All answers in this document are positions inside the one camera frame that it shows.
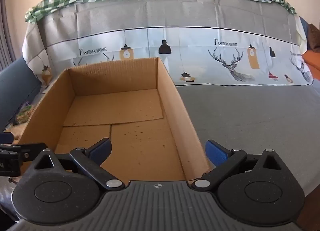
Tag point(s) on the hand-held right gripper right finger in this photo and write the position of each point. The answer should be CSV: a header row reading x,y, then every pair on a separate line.
x,y
216,153

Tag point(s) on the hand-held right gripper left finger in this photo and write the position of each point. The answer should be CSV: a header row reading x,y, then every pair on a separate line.
x,y
101,149

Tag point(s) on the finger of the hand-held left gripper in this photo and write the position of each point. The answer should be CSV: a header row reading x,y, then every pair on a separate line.
x,y
27,148

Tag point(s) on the brown cardboard box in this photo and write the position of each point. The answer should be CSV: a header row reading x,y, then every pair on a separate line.
x,y
130,121

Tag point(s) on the dark blue sofa cushion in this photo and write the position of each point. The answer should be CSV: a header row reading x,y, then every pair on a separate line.
x,y
17,83

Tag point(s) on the grey curtain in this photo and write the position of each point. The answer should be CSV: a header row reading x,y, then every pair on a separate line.
x,y
5,33

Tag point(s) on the orange cushion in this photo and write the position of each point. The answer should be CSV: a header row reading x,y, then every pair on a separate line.
x,y
312,65

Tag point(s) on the grey printed sofa cover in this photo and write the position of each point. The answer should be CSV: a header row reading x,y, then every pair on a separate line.
x,y
190,11

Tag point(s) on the brown cushion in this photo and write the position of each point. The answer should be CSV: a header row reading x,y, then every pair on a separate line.
x,y
314,38

